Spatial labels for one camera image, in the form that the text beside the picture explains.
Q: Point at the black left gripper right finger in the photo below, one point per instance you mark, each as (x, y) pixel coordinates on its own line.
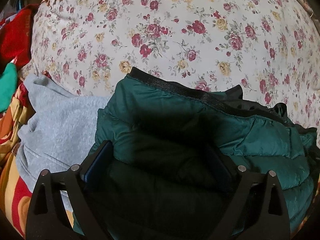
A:
(258, 209)

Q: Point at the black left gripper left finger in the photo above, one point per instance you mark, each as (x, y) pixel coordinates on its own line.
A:
(59, 206)

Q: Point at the dark green puffer jacket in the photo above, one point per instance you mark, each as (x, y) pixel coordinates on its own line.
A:
(170, 175)

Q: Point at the red cream rose blanket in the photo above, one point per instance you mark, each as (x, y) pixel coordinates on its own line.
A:
(15, 196)

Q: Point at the light grey fleece garment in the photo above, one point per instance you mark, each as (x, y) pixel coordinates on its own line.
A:
(60, 133)

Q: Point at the teal green garment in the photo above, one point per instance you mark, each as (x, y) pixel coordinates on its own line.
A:
(8, 85)

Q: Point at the white floral bed sheet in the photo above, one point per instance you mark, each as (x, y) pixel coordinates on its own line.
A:
(269, 47)

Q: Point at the red garment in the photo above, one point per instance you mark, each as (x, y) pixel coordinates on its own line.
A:
(16, 36)

